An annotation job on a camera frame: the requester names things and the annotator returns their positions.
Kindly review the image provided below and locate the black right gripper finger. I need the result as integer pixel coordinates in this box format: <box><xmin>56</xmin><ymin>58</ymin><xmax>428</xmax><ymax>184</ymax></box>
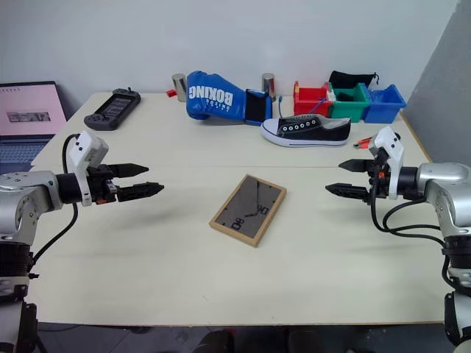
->
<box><xmin>325</xmin><ymin>182</ymin><xmax>371</xmax><ymax>202</ymax></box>
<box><xmin>338</xmin><ymin>158</ymin><xmax>373</xmax><ymax>174</ymax></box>

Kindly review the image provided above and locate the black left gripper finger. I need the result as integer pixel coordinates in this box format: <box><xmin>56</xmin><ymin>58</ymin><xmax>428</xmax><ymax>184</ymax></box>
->
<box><xmin>116</xmin><ymin>181</ymin><xmax>166</xmax><ymax>203</ymax></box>
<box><xmin>111</xmin><ymin>163</ymin><xmax>150</xmax><ymax>178</ymax></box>

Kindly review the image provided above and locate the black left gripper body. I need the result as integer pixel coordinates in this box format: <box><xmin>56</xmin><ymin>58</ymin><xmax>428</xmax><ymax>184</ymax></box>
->
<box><xmin>87</xmin><ymin>163</ymin><xmax>121</xmax><ymax>204</ymax></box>

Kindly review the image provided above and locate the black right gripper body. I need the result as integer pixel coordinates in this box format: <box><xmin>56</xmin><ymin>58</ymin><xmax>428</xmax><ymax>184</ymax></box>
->
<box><xmin>366</xmin><ymin>146</ymin><xmax>391</xmax><ymax>205</ymax></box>

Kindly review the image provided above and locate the laptop with pink screen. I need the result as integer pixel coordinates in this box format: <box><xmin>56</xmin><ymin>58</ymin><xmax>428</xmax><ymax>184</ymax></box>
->
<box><xmin>0</xmin><ymin>81</ymin><xmax>68</xmax><ymax>174</ymax></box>

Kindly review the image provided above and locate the black canvas sneaker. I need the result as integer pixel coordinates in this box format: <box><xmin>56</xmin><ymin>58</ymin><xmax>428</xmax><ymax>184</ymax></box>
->
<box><xmin>259</xmin><ymin>114</ymin><xmax>352</xmax><ymax>149</ymax></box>

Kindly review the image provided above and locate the green plastic bin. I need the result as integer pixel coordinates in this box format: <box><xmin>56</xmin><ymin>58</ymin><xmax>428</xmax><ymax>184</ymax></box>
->
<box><xmin>327</xmin><ymin>82</ymin><xmax>371</xmax><ymax>124</ymax></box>

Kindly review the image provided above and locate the dark handheld game console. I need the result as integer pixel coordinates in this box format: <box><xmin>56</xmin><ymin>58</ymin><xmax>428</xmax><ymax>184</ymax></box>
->
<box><xmin>83</xmin><ymin>87</ymin><xmax>142</xmax><ymax>132</ymax></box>

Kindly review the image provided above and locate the blue plastic bin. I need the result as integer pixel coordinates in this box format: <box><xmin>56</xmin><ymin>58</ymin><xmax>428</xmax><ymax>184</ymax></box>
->
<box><xmin>362</xmin><ymin>84</ymin><xmax>408</xmax><ymax>124</ymax></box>

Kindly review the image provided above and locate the red plastic bin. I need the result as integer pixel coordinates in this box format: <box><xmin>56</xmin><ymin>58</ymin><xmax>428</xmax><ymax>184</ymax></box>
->
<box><xmin>293</xmin><ymin>81</ymin><xmax>334</xmax><ymax>117</ymax></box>

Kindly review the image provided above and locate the silver metal cylinder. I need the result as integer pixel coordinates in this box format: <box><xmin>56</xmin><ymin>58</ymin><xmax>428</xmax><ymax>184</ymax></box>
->
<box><xmin>171</xmin><ymin>73</ymin><xmax>189</xmax><ymax>103</ymax></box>
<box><xmin>261</xmin><ymin>73</ymin><xmax>277</xmax><ymax>103</ymax></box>

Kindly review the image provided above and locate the wooden framed clock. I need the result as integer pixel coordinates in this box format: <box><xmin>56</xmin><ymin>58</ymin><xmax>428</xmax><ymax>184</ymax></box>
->
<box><xmin>208</xmin><ymin>174</ymin><xmax>288</xmax><ymax>249</ymax></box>

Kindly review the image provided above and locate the blue boxing glove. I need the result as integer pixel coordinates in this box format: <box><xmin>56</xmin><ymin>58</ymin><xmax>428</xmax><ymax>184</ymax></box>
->
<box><xmin>185</xmin><ymin>70</ymin><xmax>248</xmax><ymax>125</ymax></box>

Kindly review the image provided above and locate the grey partition panel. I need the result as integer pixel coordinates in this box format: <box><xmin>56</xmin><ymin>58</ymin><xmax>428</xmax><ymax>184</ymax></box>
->
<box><xmin>402</xmin><ymin>0</ymin><xmax>471</xmax><ymax>165</ymax></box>

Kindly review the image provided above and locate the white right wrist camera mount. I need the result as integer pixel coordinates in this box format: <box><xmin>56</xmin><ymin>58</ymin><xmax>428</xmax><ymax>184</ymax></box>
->
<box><xmin>368</xmin><ymin>126</ymin><xmax>406</xmax><ymax>201</ymax></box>

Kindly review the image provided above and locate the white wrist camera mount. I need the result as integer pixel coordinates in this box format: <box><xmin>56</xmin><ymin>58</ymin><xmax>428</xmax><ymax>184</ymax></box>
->
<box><xmin>67</xmin><ymin>130</ymin><xmax>110</xmax><ymax>207</ymax></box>
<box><xmin>368</xmin><ymin>126</ymin><xmax>406</xmax><ymax>201</ymax></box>

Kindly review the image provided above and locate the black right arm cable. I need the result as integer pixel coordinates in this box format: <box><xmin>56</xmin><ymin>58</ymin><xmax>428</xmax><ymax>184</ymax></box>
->
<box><xmin>370</xmin><ymin>182</ymin><xmax>447</xmax><ymax>252</ymax></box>

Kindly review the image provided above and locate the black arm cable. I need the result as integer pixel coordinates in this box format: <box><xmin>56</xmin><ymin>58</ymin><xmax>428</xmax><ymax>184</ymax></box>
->
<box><xmin>370</xmin><ymin>182</ymin><xmax>447</xmax><ymax>252</ymax></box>
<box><xmin>28</xmin><ymin>133</ymin><xmax>79</xmax><ymax>266</ymax></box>

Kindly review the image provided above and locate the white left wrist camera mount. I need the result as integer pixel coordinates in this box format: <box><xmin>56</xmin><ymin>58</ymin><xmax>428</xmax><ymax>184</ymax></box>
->
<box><xmin>67</xmin><ymin>130</ymin><xmax>110</xmax><ymax>207</ymax></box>

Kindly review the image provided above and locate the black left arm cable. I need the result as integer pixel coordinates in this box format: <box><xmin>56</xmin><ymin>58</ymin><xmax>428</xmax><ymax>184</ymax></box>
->
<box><xmin>28</xmin><ymin>133</ymin><xmax>79</xmax><ymax>266</ymax></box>

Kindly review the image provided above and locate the black drawstring pouch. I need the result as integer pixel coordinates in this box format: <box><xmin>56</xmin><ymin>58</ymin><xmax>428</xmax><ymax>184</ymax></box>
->
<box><xmin>327</xmin><ymin>70</ymin><xmax>380</xmax><ymax>90</ymax></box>

